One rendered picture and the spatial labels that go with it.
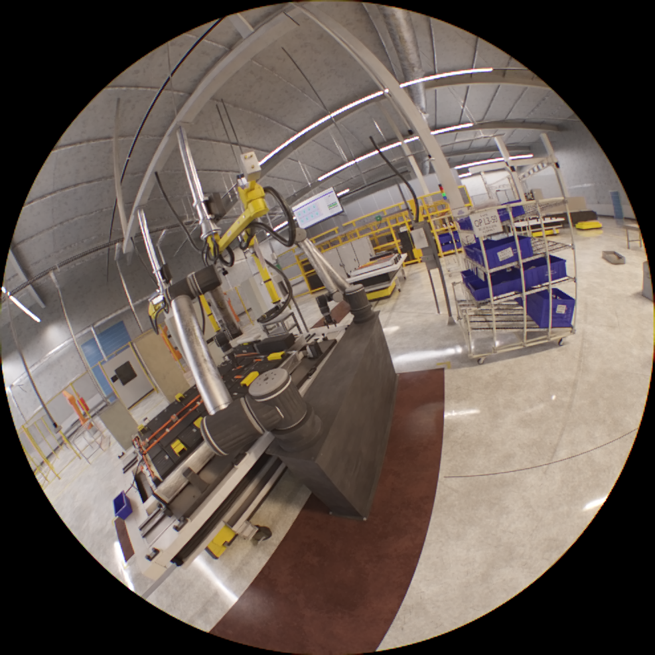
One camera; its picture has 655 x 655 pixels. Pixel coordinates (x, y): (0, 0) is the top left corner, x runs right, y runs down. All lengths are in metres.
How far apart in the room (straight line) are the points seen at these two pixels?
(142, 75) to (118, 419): 9.89
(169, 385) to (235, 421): 5.37
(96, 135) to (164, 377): 9.14
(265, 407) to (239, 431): 0.15
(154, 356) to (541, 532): 6.90
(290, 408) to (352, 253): 9.83
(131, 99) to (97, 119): 1.32
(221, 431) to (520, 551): 1.79
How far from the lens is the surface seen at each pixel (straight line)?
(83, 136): 10.45
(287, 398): 0.90
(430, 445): 1.96
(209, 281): 1.35
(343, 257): 10.66
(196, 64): 9.71
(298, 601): 1.82
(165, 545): 1.41
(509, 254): 2.37
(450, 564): 1.63
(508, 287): 2.55
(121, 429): 5.98
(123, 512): 1.89
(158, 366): 6.16
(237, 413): 0.93
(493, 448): 1.93
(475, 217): 2.20
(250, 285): 7.98
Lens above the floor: 1.62
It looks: 17 degrees down
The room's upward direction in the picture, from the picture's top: 23 degrees counter-clockwise
